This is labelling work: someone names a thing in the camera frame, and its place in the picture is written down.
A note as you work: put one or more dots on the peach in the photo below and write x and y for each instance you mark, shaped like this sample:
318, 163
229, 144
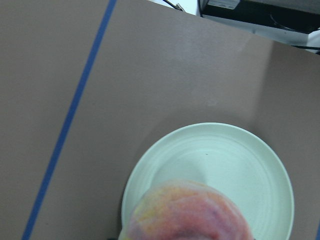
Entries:
185, 210

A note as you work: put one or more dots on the light green plate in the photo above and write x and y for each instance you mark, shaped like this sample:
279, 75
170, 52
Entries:
225, 157

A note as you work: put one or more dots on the black computer box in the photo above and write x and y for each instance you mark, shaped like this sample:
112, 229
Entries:
292, 22

